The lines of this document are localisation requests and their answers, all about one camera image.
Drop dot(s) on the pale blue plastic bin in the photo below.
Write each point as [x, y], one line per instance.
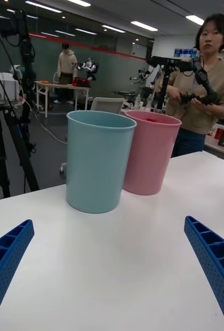
[96, 165]

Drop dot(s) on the pink plastic bin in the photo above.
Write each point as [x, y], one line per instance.
[153, 155]

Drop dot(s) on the ceiling light panel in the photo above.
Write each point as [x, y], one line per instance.
[144, 26]
[113, 28]
[194, 20]

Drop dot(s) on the black jointed handheld device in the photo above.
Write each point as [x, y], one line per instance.
[207, 85]

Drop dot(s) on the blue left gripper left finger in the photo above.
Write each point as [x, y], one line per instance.
[5, 261]

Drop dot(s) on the black camera stand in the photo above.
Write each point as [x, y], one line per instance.
[166, 77]

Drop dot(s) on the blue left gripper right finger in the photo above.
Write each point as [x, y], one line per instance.
[215, 266]

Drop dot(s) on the person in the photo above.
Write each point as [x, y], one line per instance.
[66, 67]
[220, 82]

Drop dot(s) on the white chair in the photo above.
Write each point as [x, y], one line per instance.
[107, 104]

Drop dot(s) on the white desk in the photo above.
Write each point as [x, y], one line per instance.
[220, 151]

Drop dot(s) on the person's right hand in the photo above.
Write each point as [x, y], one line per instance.
[174, 93]

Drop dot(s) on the folding table with white legs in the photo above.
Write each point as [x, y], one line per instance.
[62, 86]

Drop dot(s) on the white humanoid robot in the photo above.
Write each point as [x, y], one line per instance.
[89, 67]

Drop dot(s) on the red bag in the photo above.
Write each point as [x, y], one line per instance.
[81, 81]

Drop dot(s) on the person's left hand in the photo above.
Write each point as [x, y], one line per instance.
[202, 104]

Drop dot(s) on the black tripod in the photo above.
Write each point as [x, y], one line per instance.
[25, 77]

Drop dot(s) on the blue and white box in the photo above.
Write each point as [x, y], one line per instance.
[185, 52]

